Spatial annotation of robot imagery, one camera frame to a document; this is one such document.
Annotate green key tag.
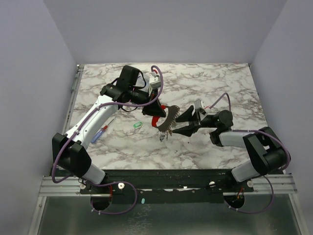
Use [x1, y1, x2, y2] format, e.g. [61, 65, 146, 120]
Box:
[133, 121, 143, 129]

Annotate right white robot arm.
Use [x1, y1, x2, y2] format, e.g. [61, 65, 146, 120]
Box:
[173, 106, 291, 191]

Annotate keyring bunch with tags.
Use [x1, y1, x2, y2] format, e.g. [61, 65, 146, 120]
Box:
[151, 105, 180, 142]

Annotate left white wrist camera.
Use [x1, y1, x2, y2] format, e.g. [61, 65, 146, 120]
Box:
[147, 76, 162, 93]

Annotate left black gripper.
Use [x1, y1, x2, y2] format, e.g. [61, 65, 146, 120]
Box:
[129, 86, 166, 118]

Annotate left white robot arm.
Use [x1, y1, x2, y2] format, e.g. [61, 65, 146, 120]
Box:
[51, 65, 166, 193]

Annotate aluminium rail frame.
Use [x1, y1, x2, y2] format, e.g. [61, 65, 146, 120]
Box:
[29, 64, 309, 235]

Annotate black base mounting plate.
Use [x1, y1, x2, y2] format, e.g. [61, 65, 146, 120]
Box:
[80, 169, 253, 204]

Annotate blue red screwdriver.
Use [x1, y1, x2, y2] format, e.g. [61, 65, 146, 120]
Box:
[90, 117, 116, 144]

